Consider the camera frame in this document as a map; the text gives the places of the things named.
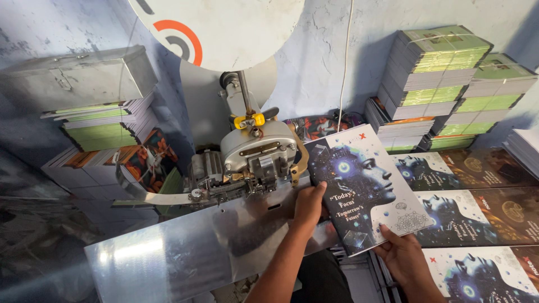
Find person's left hand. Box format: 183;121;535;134
292;182;328;230

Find person's right hand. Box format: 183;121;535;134
372;223;427;290

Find notebook with blue face cover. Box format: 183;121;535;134
304;124;435;258

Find stack of grey edged notebooks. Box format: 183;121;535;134
330;246;401;303

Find person's black trousers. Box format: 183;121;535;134
291;248;355;303

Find pile of open printed notebooks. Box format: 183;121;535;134
410;187;539;248
421;245;539;303
389;147;539;192

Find floral cover notebook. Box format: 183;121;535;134
286;115;364;142

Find yellow clip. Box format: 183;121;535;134
234;113;266;130

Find stack of orange cover notebooks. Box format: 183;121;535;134
364;97;435;154

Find shiny sheet metal work plate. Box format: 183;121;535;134
84;177;342;303

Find grey metal machine column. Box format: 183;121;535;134
180;55;278;149

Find curved metal strip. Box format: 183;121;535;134
115;162;204;207

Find stack of white paper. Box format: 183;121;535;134
503;128;539;180

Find low tied bundle green notebooks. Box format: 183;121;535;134
421;53;539;152

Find white disc with orange arc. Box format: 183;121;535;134
127;0;306;72

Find tall tied bundle green notebooks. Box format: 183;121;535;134
377;25;494;121

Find stack of floral cover notebooks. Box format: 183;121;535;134
41;128;186;212

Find stack of green edged notebooks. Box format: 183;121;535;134
41;90;159;153

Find grey metal box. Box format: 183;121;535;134
0;45;159;113

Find grey wire stitching machine head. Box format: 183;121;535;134
187;71;310;211

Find white cable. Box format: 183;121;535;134
336;0;355;132

